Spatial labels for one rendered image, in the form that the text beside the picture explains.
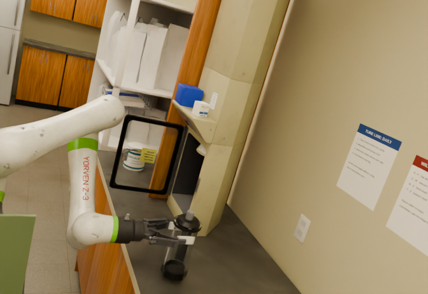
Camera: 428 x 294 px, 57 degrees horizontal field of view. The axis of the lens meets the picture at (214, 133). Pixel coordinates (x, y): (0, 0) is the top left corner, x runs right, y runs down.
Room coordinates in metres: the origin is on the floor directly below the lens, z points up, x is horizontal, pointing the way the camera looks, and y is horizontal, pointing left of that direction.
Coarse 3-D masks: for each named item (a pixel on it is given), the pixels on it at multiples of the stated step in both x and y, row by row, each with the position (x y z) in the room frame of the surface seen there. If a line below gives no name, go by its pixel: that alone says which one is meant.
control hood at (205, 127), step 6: (174, 102) 1.87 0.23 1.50; (180, 108) 1.78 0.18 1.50; (186, 108) 1.79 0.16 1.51; (192, 108) 1.83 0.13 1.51; (186, 114) 1.71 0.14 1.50; (192, 114) 1.71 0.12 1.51; (192, 120) 1.63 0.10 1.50; (198, 120) 1.63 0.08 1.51; (204, 120) 1.65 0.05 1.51; (210, 120) 1.68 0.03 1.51; (198, 126) 1.64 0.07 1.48; (204, 126) 1.65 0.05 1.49; (210, 126) 1.66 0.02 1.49; (198, 132) 1.69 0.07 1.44; (204, 132) 1.65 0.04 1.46; (210, 132) 1.67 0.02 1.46; (204, 138) 1.66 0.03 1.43; (210, 138) 1.67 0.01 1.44
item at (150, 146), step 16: (128, 128) 1.85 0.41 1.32; (144, 128) 1.88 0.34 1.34; (160, 128) 1.90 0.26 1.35; (128, 144) 1.86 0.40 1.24; (144, 144) 1.88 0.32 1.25; (160, 144) 1.91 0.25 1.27; (128, 160) 1.86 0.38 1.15; (144, 160) 1.89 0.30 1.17; (160, 160) 1.92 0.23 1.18; (128, 176) 1.87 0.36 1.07; (144, 176) 1.90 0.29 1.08; (160, 176) 1.92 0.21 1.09
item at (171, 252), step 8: (176, 216) 1.35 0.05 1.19; (176, 224) 1.30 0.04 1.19; (200, 224) 1.34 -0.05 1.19; (176, 232) 1.30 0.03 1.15; (184, 232) 1.29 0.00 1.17; (192, 232) 1.29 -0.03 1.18; (168, 248) 1.32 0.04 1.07; (176, 248) 1.29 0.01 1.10; (184, 248) 1.29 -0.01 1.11; (192, 248) 1.32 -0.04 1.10; (168, 256) 1.31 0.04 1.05; (176, 256) 1.29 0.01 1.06; (184, 256) 1.30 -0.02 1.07; (168, 264) 1.30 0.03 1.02; (176, 264) 1.29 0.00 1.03; (184, 264) 1.30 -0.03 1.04; (176, 272) 1.29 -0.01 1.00; (184, 272) 1.31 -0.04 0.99
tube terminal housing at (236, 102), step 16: (208, 80) 1.87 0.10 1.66; (224, 80) 1.72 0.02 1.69; (208, 96) 1.82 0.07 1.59; (224, 96) 1.68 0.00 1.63; (240, 96) 1.71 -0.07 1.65; (256, 96) 1.86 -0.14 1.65; (208, 112) 1.78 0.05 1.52; (224, 112) 1.68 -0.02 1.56; (240, 112) 1.72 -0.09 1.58; (224, 128) 1.69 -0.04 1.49; (240, 128) 1.76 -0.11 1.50; (208, 144) 1.70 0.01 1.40; (224, 144) 1.70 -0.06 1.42; (240, 144) 1.85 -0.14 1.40; (208, 160) 1.68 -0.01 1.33; (224, 160) 1.72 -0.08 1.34; (208, 176) 1.69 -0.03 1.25; (224, 176) 1.74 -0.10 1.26; (208, 192) 1.70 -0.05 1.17; (224, 192) 1.83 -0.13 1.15; (176, 208) 1.83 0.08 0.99; (192, 208) 1.68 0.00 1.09; (208, 208) 1.71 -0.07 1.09; (208, 224) 1.72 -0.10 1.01
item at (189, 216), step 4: (188, 212) 1.33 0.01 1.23; (192, 212) 1.33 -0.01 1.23; (180, 216) 1.33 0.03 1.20; (184, 216) 1.34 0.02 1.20; (188, 216) 1.32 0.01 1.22; (192, 216) 1.33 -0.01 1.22; (176, 220) 1.32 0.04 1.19; (180, 220) 1.31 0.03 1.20; (184, 220) 1.31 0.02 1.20; (188, 220) 1.32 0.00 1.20; (192, 220) 1.33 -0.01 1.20; (196, 220) 1.34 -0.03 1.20; (180, 224) 1.30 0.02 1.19; (184, 224) 1.30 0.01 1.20; (188, 224) 1.30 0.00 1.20; (192, 224) 1.30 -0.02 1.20; (196, 224) 1.31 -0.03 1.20
